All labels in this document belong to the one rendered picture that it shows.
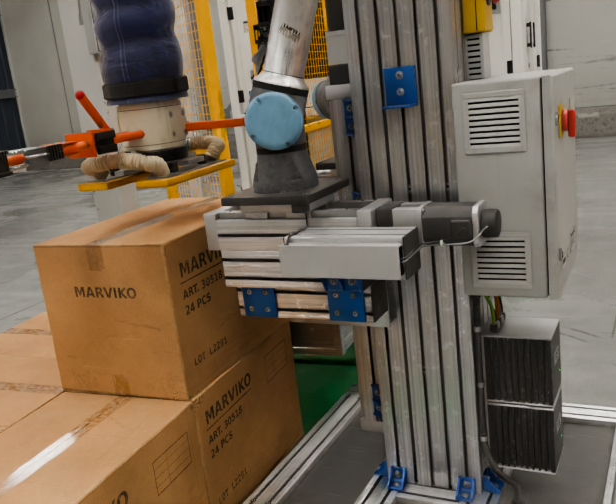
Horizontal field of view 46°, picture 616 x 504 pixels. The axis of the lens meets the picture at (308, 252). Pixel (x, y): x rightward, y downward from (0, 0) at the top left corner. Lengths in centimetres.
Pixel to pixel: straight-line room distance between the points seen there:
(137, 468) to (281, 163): 73
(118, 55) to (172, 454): 99
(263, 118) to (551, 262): 67
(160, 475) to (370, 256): 71
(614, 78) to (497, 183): 925
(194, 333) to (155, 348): 10
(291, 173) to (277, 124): 19
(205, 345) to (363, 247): 62
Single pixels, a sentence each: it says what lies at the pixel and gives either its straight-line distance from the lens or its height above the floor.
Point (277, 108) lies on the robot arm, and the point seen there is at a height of 123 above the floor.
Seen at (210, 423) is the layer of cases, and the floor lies 45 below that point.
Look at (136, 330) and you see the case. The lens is 185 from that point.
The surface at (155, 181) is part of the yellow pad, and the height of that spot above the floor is 107.
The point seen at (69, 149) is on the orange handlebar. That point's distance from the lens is 176.
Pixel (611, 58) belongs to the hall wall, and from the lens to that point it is 1081.
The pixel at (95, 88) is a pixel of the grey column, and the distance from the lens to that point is 348.
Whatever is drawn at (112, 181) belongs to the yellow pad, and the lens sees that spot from 198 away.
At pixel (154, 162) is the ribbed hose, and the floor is 112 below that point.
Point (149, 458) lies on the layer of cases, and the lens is 172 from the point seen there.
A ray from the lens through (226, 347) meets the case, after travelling 198.
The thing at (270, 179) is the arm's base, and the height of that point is 107.
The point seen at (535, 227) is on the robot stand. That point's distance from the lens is 161.
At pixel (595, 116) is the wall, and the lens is 1073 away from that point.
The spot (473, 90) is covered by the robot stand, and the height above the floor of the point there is 121.
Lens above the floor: 129
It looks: 14 degrees down
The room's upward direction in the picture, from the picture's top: 7 degrees counter-clockwise
